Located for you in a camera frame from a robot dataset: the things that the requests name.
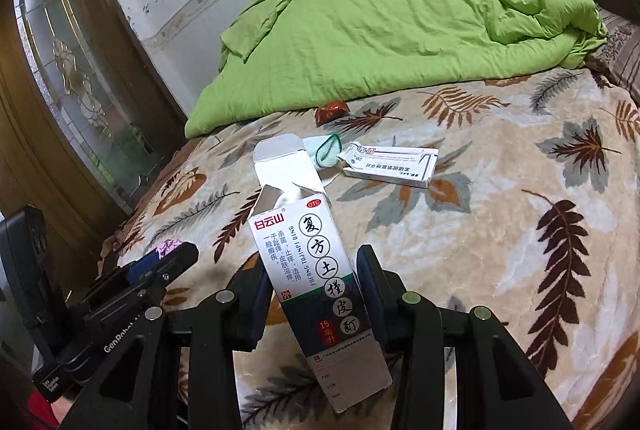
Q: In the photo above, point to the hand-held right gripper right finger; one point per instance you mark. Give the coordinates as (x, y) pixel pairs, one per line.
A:
(372, 295)

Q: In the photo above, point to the purple paper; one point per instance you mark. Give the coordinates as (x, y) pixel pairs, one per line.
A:
(167, 250)

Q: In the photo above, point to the teal packet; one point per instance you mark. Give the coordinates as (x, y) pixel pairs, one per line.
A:
(322, 152)

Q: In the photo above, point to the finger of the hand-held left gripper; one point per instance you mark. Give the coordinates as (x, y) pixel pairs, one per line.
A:
(170, 272)
(142, 266)

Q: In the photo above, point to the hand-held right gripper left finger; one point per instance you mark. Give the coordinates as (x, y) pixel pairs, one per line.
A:
(257, 305)

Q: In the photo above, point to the leaf-print blanket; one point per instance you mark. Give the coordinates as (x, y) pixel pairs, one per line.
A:
(500, 235)

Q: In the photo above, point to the brown candy wrapper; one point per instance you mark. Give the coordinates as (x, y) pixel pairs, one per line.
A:
(332, 112)

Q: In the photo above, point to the green duvet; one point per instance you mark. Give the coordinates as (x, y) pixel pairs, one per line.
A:
(375, 29)

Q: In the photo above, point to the striped brown pillow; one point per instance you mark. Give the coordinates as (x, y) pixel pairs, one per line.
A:
(620, 54)

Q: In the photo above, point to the white and blue medicine box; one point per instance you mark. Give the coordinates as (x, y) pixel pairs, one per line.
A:
(310, 260)

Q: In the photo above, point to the person's left forearm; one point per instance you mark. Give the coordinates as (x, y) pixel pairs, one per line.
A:
(42, 412)

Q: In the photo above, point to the wooden door with glass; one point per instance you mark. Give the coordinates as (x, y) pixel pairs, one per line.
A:
(65, 109)

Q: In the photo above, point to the long white box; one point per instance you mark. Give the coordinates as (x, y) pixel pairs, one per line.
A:
(395, 164)

